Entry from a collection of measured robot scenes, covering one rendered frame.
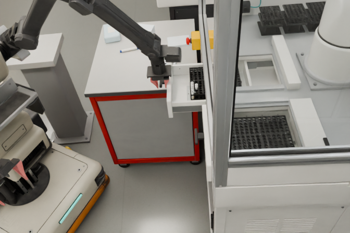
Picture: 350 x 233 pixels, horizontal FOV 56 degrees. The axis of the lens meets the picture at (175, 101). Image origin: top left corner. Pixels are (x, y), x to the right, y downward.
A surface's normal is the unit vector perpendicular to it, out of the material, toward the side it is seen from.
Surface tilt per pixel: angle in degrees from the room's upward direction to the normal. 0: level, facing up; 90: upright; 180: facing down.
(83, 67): 0
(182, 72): 90
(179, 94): 0
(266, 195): 90
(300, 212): 90
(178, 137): 90
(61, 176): 0
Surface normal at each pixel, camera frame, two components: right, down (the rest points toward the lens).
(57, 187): -0.07, -0.69
